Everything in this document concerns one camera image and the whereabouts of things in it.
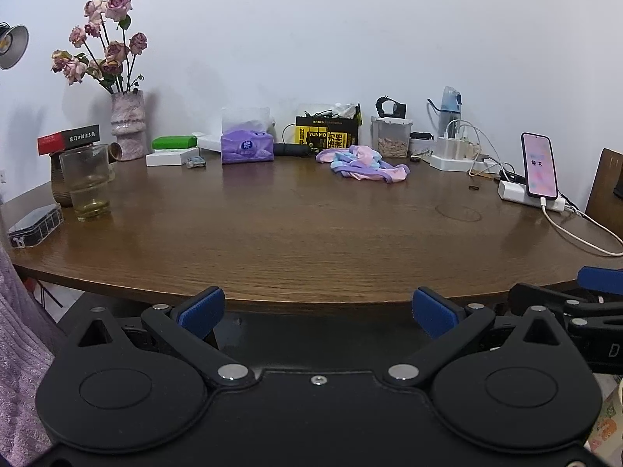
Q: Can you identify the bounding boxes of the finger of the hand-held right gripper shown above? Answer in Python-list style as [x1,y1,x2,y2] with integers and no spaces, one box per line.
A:
[509,283,623,324]
[578,267,623,297]

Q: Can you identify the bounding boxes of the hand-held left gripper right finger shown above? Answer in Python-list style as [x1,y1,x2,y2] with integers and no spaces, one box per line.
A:
[382,286,573,391]

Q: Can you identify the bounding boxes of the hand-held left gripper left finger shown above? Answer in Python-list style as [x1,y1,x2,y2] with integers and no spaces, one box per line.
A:
[64,286,255,391]

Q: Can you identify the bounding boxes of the pastel pink blue mesh garment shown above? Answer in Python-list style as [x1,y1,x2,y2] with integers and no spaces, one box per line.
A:
[315,145,411,184]

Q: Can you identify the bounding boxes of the cartoon printed bag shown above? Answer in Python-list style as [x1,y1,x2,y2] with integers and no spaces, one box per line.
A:
[586,379,623,463]

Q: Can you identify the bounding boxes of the wooden chair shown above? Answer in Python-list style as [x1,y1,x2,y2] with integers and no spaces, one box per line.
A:
[584,148,623,239]

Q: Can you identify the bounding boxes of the white phone stand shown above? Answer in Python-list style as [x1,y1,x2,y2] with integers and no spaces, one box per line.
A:
[497,180,566,212]

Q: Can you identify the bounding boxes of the smartphone with pink screen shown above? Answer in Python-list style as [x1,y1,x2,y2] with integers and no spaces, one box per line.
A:
[521,132,558,200]

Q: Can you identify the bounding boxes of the white flat box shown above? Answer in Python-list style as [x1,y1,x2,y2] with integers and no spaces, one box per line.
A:
[146,147,199,167]

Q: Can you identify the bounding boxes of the white charger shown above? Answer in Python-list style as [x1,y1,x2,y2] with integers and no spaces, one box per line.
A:
[436,135,463,159]

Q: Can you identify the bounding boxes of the small white tin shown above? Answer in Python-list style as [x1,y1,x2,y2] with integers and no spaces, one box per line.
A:
[409,131,436,156]

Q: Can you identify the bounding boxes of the white small box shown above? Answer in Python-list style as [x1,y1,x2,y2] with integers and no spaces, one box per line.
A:
[192,132,224,153]

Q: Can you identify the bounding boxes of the purple tissue pack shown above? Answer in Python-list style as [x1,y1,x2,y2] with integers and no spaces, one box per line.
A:
[220,106,276,165]

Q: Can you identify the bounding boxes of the green box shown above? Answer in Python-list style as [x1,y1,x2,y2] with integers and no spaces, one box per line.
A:
[152,135,199,151]

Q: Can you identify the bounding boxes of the clear glass cup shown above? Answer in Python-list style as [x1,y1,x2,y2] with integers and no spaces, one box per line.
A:
[59,144,112,222]

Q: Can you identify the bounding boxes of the clear container with nuts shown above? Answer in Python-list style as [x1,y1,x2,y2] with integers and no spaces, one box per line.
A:
[371,117,414,158]

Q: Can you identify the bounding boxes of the purple ribbed cloth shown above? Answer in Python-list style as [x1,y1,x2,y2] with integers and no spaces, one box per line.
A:
[0,243,64,467]

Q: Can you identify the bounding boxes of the black tin case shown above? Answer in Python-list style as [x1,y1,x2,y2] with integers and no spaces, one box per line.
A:
[7,204,64,249]

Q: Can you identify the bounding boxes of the pink speckled vase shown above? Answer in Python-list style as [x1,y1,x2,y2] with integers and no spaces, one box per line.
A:
[110,90,147,161]

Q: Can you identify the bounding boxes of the yellow black cardboard box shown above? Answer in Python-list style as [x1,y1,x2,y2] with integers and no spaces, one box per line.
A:
[295,116,361,154]

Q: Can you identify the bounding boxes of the blue water bottle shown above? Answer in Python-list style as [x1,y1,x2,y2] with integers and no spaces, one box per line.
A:
[427,86,463,139]

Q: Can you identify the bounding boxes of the black watch on stand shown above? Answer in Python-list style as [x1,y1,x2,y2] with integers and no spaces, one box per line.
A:
[376,96,408,120]

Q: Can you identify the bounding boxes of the red black flat box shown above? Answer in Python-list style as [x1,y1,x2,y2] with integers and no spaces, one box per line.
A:
[37,125,100,155]

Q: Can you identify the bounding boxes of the dried pink rose bouquet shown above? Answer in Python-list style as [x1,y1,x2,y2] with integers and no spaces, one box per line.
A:
[51,0,148,94]

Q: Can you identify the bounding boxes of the metal lamp shade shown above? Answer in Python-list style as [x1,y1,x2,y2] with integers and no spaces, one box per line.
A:
[0,22,30,71]

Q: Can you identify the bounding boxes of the white phone cable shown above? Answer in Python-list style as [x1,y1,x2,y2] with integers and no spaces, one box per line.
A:
[539,197,623,257]

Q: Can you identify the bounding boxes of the white charger cables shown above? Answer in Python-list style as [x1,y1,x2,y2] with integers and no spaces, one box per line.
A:
[445,119,503,177]

